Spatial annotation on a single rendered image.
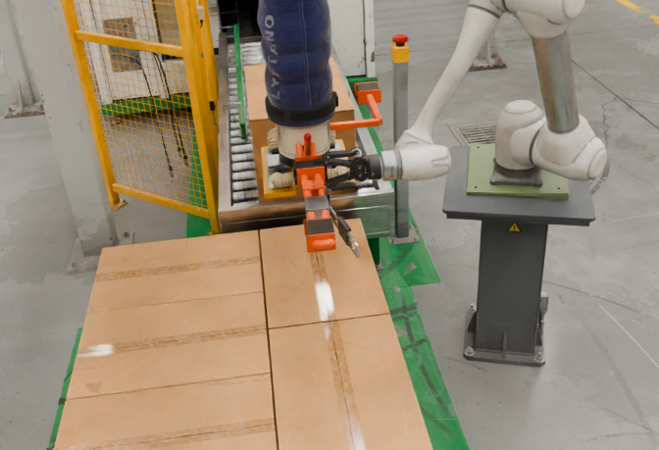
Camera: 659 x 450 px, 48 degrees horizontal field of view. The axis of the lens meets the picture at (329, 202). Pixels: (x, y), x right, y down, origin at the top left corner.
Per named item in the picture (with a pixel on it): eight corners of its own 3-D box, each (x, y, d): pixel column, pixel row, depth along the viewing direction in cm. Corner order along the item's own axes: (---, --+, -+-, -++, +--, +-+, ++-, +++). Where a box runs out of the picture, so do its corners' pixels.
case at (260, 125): (253, 146, 350) (243, 65, 330) (337, 137, 354) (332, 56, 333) (260, 211, 299) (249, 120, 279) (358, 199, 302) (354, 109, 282)
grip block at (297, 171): (293, 174, 227) (291, 157, 224) (325, 171, 227) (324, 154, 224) (295, 187, 219) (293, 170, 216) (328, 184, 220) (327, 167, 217)
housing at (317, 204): (304, 211, 208) (303, 197, 205) (328, 208, 208) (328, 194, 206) (306, 224, 202) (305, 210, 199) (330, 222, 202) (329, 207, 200)
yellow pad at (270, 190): (261, 151, 263) (260, 138, 261) (289, 148, 264) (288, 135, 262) (265, 199, 234) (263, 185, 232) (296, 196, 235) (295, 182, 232)
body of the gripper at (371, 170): (381, 159, 216) (350, 163, 216) (382, 184, 220) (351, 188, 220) (378, 148, 223) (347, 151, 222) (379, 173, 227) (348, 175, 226)
